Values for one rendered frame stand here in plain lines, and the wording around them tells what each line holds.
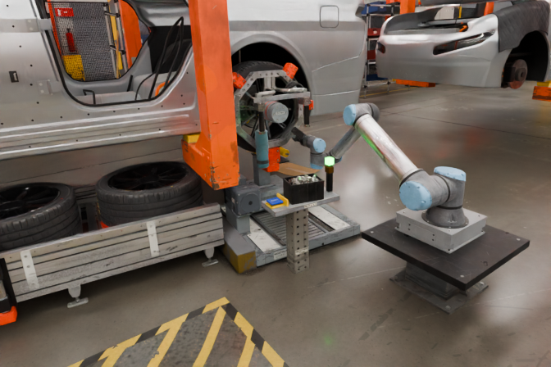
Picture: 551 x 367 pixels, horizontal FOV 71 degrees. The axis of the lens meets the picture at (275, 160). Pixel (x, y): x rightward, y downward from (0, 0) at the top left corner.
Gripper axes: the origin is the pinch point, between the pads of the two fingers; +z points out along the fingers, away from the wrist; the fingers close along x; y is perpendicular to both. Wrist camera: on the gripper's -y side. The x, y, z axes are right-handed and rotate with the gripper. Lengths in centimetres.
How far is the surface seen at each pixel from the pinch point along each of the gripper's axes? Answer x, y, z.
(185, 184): -74, -54, -26
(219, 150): -45, -61, -50
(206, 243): -95, -26, -41
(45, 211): -127, -108, -24
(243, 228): -76, -3, -29
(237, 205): -66, -20, -33
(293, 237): -59, -3, -77
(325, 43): 68, -23, 2
